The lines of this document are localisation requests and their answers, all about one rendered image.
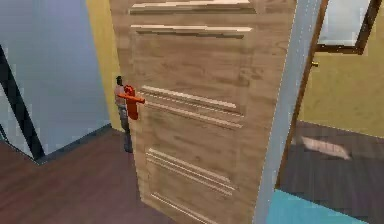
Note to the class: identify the grey door frame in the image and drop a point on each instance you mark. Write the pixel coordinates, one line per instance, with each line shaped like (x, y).
(286, 110)

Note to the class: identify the dark framed window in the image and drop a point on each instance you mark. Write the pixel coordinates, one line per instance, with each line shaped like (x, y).
(345, 23)

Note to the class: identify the light wooden panelled door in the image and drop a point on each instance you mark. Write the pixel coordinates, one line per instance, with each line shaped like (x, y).
(200, 110)

